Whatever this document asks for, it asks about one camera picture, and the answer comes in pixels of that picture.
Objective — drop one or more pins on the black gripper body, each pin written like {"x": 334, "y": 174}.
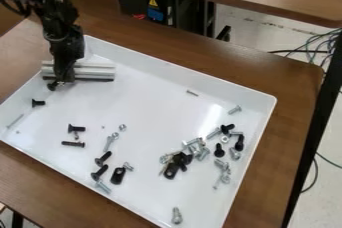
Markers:
{"x": 67, "y": 47}

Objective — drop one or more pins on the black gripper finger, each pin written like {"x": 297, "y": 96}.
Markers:
{"x": 66, "y": 71}

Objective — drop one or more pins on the grey metal bar tool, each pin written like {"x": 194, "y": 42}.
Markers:
{"x": 95, "y": 70}

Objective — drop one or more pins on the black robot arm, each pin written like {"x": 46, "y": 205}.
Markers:
{"x": 49, "y": 2}

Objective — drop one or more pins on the pile of screws and nuts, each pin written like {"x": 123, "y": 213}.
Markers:
{"x": 104, "y": 158}
{"x": 196, "y": 150}

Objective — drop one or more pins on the black equipment box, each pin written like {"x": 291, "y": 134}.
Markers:
{"x": 142, "y": 5}

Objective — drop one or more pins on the white tray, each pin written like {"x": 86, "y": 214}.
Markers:
{"x": 147, "y": 105}

